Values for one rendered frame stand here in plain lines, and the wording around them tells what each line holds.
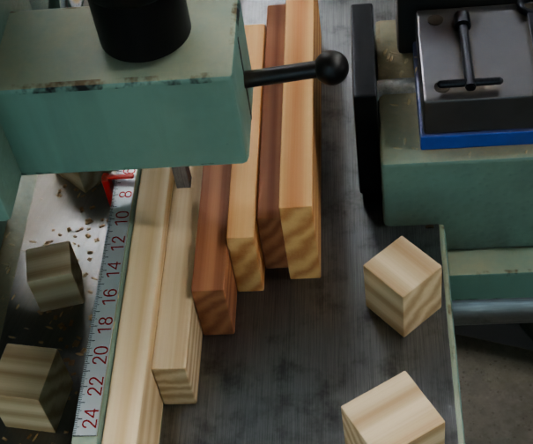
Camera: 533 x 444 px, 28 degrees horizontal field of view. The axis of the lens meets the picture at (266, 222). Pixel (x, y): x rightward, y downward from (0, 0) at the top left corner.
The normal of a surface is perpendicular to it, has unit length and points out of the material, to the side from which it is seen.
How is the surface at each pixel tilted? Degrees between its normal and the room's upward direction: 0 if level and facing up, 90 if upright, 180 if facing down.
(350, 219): 0
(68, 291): 90
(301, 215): 90
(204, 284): 0
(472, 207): 90
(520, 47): 0
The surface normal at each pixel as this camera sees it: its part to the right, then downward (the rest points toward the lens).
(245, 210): -0.11, -0.64
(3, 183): 0.99, -0.05
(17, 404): -0.19, 0.76
